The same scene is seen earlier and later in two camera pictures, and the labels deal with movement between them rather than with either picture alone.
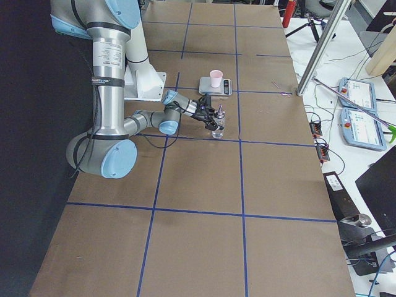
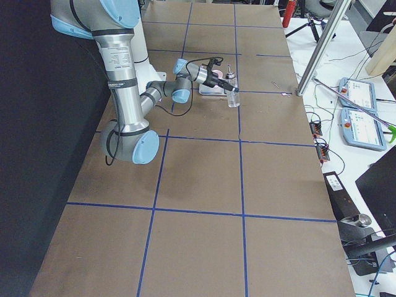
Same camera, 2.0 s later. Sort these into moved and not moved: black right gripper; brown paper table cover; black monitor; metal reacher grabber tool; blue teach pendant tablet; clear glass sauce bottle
Moved: clear glass sauce bottle; black right gripper
Not moved: blue teach pendant tablet; black monitor; brown paper table cover; metal reacher grabber tool
